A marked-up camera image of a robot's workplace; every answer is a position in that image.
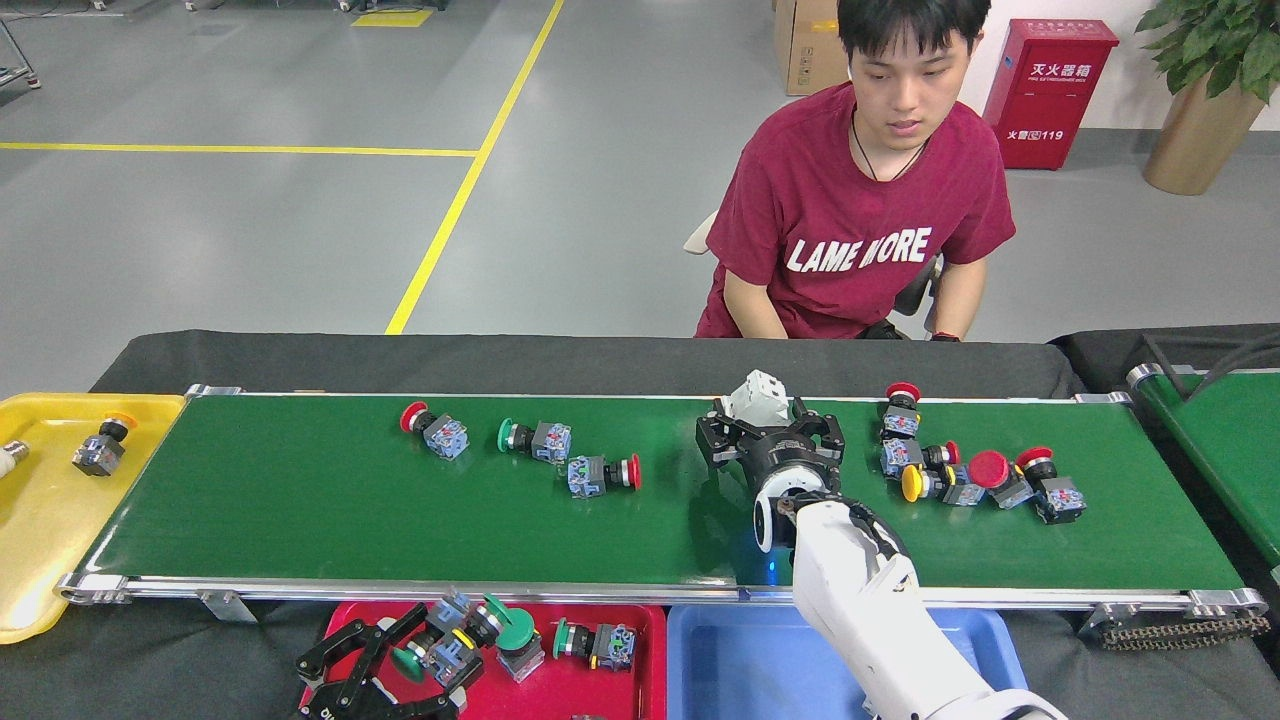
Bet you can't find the green push button switch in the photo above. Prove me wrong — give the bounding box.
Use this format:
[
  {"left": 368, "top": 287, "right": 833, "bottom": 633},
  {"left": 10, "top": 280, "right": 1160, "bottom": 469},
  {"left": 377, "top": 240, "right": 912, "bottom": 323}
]
[
  {"left": 425, "top": 590, "right": 513, "bottom": 646},
  {"left": 552, "top": 618, "right": 638, "bottom": 673},
  {"left": 390, "top": 630, "right": 483, "bottom": 691},
  {"left": 495, "top": 603, "right": 547, "bottom": 684},
  {"left": 497, "top": 418, "right": 573, "bottom": 465}
]

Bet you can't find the green feeder conveyor belt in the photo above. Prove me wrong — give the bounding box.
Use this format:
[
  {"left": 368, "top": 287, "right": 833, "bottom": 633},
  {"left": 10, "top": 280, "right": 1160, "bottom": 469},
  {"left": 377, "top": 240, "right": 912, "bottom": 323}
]
[{"left": 1125, "top": 362, "right": 1280, "bottom": 586}]

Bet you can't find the person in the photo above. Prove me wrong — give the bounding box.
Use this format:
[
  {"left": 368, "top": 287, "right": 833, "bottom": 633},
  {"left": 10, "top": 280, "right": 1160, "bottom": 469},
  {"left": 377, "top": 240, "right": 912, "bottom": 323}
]
[{"left": 695, "top": 0, "right": 1018, "bottom": 343}]

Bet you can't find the red plastic tray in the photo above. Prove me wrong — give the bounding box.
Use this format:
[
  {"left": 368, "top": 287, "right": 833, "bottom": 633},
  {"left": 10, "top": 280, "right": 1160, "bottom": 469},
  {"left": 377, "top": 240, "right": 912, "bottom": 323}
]
[{"left": 318, "top": 600, "right": 669, "bottom": 720}]

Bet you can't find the large black table cloth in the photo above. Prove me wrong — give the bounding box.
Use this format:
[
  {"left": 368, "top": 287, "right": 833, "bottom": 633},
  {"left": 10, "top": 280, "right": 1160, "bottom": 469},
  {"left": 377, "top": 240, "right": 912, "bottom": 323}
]
[{"left": 0, "top": 330, "right": 1280, "bottom": 720}]

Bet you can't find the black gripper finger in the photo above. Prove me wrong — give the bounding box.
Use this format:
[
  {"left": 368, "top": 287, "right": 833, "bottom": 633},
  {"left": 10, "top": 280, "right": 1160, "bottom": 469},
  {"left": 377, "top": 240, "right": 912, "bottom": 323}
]
[
  {"left": 295, "top": 603, "right": 433, "bottom": 693},
  {"left": 697, "top": 400, "right": 766, "bottom": 471},
  {"left": 395, "top": 682, "right": 471, "bottom": 713},
  {"left": 790, "top": 400, "right": 846, "bottom": 466}
]

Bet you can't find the long green conveyor belt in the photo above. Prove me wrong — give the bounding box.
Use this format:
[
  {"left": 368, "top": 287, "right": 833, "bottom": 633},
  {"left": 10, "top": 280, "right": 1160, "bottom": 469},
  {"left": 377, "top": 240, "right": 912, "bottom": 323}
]
[{"left": 55, "top": 383, "right": 1273, "bottom": 626}]

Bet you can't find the yellow push button switch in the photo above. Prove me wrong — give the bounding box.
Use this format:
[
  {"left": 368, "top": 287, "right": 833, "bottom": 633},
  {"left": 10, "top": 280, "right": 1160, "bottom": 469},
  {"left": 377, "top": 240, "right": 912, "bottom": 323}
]
[
  {"left": 72, "top": 412, "right": 138, "bottom": 477},
  {"left": 900, "top": 463, "right": 986, "bottom": 507}
]

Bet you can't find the black drive chain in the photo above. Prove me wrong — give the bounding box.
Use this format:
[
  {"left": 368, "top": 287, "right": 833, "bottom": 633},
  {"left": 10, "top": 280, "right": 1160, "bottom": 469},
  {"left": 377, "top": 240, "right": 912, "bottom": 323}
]
[{"left": 1080, "top": 603, "right": 1273, "bottom": 653}]

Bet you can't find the white circuit breaker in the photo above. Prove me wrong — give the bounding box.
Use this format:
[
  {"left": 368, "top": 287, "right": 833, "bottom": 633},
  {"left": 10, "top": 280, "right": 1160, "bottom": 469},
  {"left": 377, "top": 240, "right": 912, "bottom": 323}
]
[{"left": 720, "top": 370, "right": 793, "bottom": 426}]

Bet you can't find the brown cardboard box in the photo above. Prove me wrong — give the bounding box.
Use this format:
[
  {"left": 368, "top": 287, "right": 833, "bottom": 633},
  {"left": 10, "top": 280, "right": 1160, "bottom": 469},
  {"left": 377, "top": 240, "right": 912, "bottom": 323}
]
[{"left": 773, "top": 0, "right": 851, "bottom": 97}]

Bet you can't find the black cable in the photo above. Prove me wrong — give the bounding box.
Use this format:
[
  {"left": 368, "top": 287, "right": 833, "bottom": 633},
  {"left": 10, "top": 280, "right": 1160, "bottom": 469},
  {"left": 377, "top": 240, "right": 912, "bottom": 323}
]
[{"left": 1140, "top": 333, "right": 1280, "bottom": 401}]

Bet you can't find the blue plastic tray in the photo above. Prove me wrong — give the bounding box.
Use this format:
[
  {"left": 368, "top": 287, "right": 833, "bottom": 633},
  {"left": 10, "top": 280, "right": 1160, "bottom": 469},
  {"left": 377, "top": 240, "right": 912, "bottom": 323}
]
[{"left": 667, "top": 603, "right": 1031, "bottom": 720}]

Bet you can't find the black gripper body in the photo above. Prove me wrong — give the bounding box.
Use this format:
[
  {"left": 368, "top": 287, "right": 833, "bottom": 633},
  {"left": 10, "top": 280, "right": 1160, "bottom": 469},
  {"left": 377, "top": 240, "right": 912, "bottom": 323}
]
[
  {"left": 300, "top": 692, "right": 456, "bottom": 720},
  {"left": 745, "top": 428, "right": 831, "bottom": 496}
]

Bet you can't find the red push button switch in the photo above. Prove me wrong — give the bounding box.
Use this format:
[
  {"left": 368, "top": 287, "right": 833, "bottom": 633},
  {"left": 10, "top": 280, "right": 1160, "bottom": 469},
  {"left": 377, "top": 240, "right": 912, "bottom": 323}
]
[
  {"left": 1015, "top": 446, "right": 1088, "bottom": 525},
  {"left": 567, "top": 453, "right": 643, "bottom": 499},
  {"left": 967, "top": 450, "right": 1036, "bottom": 511},
  {"left": 882, "top": 438, "right": 961, "bottom": 479},
  {"left": 878, "top": 382, "right": 923, "bottom": 441},
  {"left": 400, "top": 402, "right": 469, "bottom": 461}
]

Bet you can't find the gold plant pot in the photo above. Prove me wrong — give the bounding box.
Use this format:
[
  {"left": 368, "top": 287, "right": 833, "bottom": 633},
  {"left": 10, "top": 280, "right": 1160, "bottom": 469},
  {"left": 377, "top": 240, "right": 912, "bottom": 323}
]
[{"left": 1143, "top": 70, "right": 1271, "bottom": 196}]

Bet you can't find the grey office chair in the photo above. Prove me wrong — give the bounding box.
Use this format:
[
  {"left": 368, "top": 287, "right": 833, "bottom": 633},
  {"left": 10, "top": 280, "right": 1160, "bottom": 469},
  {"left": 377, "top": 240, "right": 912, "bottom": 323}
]
[{"left": 683, "top": 210, "right": 946, "bottom": 336}]

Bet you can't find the yellow plastic tray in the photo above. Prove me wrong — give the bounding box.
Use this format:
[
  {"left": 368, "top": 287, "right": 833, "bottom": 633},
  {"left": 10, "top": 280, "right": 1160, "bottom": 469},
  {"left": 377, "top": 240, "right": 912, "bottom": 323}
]
[{"left": 0, "top": 392, "right": 188, "bottom": 646}]

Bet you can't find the red fire extinguisher cabinet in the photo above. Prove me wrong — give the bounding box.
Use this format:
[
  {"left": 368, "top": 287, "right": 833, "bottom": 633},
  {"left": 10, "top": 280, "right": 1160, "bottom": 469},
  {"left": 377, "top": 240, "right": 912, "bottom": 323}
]
[{"left": 982, "top": 18, "right": 1121, "bottom": 171}]

